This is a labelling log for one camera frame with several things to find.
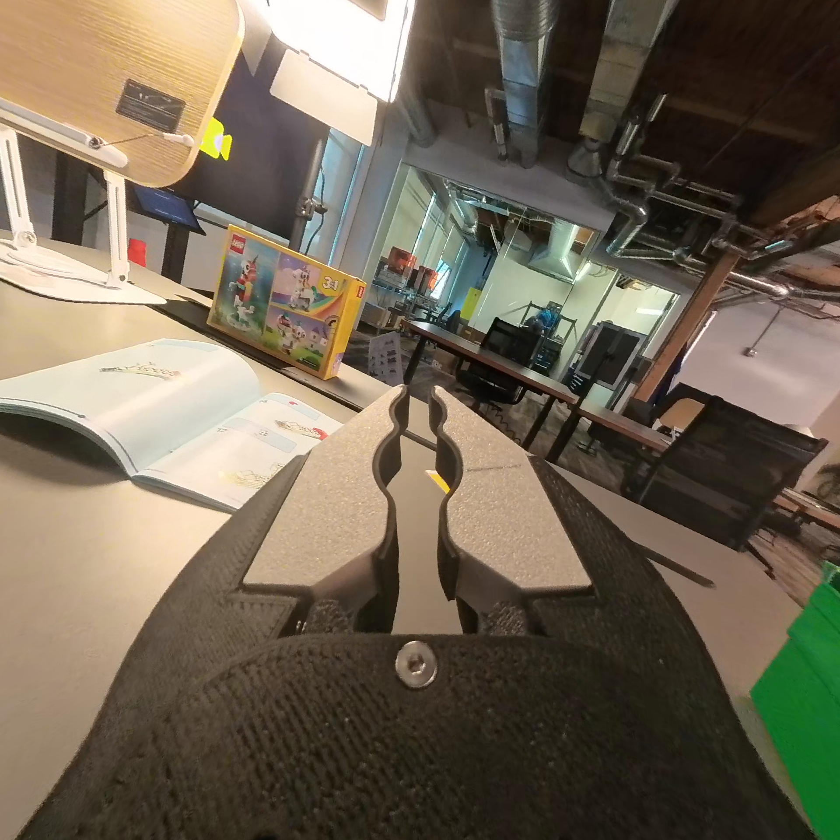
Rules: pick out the wooden book stand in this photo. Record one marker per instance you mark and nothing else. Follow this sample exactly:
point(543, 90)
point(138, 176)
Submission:
point(118, 52)

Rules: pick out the small dark screen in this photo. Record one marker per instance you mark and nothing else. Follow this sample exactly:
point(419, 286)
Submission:
point(164, 207)

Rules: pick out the metal ceiling pipes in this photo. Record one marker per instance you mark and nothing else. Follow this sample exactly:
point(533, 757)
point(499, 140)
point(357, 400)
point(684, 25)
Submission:
point(656, 197)

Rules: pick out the black office chair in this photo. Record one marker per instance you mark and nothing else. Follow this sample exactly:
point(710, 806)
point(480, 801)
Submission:
point(499, 354)

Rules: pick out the small red cone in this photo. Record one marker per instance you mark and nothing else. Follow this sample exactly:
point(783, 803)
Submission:
point(138, 250)

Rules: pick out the yellow lego box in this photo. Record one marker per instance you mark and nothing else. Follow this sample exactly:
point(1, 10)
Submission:
point(289, 308)

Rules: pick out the wooden support post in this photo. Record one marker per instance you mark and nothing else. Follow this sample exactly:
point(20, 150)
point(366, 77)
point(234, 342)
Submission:
point(695, 308)

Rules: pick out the large black monitor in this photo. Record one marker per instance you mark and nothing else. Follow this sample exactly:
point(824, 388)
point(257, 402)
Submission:
point(262, 184)

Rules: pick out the black display on stand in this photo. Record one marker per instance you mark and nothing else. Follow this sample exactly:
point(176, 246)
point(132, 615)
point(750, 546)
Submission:
point(613, 354)

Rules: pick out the white light panel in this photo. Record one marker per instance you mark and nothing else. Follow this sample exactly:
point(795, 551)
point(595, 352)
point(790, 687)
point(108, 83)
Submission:
point(341, 39)

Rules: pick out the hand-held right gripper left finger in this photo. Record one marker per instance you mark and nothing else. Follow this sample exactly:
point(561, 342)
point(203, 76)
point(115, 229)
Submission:
point(321, 518)

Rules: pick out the black mesh chair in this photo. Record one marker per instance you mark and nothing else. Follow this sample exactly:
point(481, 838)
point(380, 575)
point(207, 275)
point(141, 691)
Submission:
point(728, 466)

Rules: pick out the metal shelf rack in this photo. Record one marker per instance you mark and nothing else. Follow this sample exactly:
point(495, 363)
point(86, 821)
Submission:
point(407, 289)

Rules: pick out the round metal duct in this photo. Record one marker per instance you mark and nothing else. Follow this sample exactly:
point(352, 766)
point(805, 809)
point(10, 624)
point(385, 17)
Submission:
point(525, 65)

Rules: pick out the open lego instruction booklet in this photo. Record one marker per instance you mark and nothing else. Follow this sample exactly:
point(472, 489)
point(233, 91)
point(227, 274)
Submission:
point(164, 407)

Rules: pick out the printed paper sheet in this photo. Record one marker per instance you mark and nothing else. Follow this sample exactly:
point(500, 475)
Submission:
point(386, 358)

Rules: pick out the thin black rod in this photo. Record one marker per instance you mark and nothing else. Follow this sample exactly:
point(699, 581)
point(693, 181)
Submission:
point(682, 569)

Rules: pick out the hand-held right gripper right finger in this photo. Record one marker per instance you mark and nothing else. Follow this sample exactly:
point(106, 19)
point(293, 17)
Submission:
point(518, 525)

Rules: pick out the rectangular metal duct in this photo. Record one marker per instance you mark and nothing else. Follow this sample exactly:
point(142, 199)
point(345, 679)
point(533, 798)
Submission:
point(630, 52)

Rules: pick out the brown wooden table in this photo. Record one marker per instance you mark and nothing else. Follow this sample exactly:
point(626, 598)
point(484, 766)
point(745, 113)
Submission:
point(617, 420)
point(499, 364)

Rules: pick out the black light stand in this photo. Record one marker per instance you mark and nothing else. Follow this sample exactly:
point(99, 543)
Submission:
point(308, 210)

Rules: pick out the green plastic bin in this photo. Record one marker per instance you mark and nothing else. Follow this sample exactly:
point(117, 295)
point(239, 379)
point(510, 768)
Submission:
point(807, 709)

